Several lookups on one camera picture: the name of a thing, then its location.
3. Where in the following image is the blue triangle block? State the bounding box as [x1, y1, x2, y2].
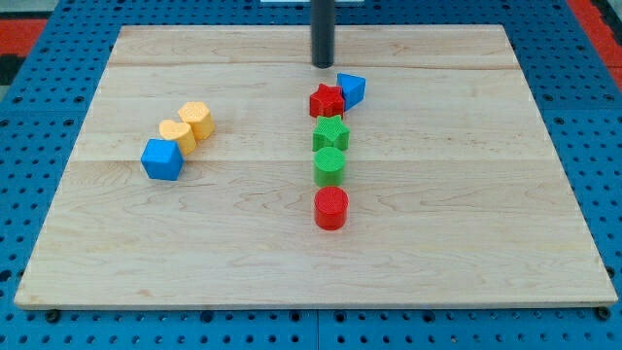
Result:
[336, 73, 366, 111]

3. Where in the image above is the green star block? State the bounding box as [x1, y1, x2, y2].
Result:
[312, 115, 350, 152]

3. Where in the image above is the red star block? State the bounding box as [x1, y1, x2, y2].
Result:
[309, 84, 345, 118]

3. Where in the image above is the green cylinder block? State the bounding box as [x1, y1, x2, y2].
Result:
[313, 147, 346, 188]

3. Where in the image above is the red cylinder block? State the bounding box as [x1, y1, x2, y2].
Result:
[314, 187, 349, 230]

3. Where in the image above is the light wooden board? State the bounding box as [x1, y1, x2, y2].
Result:
[15, 25, 618, 310]

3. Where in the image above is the yellow hexagon block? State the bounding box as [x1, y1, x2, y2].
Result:
[178, 101, 215, 140]

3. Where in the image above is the blue cube block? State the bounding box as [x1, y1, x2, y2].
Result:
[141, 139, 184, 181]

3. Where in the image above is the yellow heart block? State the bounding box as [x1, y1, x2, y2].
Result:
[158, 120, 197, 156]

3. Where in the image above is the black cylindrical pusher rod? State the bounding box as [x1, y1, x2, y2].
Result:
[310, 0, 335, 69]

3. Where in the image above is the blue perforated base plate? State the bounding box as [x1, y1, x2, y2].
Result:
[1, 0, 621, 349]

